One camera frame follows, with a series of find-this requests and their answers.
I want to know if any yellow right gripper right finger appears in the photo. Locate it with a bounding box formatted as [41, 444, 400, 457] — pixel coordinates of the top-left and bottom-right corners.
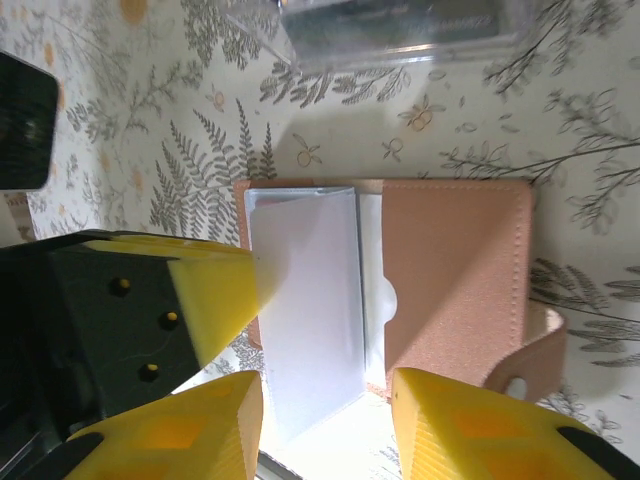
[391, 367, 640, 480]

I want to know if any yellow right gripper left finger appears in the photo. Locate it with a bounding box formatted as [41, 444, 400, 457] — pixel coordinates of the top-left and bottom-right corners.
[29, 370, 265, 480]

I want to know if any white plastic card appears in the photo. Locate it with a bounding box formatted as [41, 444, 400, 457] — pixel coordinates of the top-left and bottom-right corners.
[248, 187, 370, 446]

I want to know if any pink card holder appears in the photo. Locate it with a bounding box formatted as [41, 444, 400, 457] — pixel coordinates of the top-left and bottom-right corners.
[233, 177, 569, 404]

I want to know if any clear plastic card box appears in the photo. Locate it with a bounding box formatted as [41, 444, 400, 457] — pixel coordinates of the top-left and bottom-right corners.
[224, 0, 539, 76]

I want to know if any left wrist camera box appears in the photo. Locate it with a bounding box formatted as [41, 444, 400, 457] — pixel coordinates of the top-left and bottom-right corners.
[0, 52, 60, 192]

